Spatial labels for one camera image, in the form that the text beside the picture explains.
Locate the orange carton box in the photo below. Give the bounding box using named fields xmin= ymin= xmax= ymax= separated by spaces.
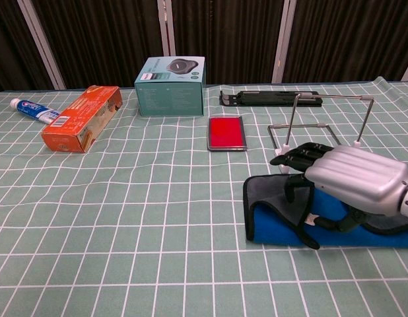
xmin=40 ymin=85 xmax=123 ymax=154

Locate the grey and blue towel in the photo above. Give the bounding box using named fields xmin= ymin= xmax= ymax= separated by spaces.
xmin=242 ymin=174 xmax=408 ymax=250

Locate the green checkered tablecloth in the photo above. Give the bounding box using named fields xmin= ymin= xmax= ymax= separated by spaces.
xmin=0 ymin=76 xmax=408 ymax=317

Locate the black folding stand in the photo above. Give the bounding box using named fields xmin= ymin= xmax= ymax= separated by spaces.
xmin=219 ymin=90 xmax=323 ymax=108

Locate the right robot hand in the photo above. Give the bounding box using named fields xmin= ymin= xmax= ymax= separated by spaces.
xmin=269 ymin=141 xmax=408 ymax=234

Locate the red ink pad case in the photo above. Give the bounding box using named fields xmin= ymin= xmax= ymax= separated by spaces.
xmin=207 ymin=115 xmax=248 ymax=153

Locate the blue white toothpaste tube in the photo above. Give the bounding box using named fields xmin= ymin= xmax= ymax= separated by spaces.
xmin=9 ymin=98 xmax=61 ymax=125

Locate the teal speaker box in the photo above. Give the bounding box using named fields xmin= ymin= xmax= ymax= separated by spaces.
xmin=134 ymin=55 xmax=207 ymax=118

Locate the black pleated curtain panel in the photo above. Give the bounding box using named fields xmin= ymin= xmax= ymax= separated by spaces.
xmin=0 ymin=0 xmax=56 ymax=93
xmin=170 ymin=0 xmax=286 ymax=85
xmin=283 ymin=0 xmax=408 ymax=83
xmin=32 ymin=0 xmax=165 ymax=90

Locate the metal wire rack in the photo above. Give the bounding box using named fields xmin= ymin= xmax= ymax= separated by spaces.
xmin=267 ymin=92 xmax=375 ymax=174

